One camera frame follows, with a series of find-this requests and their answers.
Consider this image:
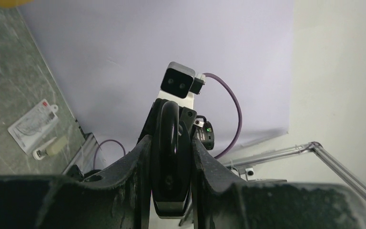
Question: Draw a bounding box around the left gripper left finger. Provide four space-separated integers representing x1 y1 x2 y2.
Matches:
0 135 152 229

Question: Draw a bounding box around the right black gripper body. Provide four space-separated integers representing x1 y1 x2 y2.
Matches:
138 98 215 150

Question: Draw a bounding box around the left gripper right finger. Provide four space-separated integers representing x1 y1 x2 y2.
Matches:
192 140 366 229

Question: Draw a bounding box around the black padlock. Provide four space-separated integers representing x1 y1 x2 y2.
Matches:
150 101 192 219

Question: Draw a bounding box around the beige white stapler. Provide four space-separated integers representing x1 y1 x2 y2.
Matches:
32 135 68 160

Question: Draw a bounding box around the white card package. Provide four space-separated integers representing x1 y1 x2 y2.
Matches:
8 99 59 155

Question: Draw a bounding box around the cylindrical drawer box orange yellow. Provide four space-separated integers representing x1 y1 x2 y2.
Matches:
0 0 33 8

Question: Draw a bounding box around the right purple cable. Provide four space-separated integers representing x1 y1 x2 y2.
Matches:
203 73 243 160

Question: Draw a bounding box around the aluminium frame rail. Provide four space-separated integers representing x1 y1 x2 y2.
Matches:
223 142 366 201

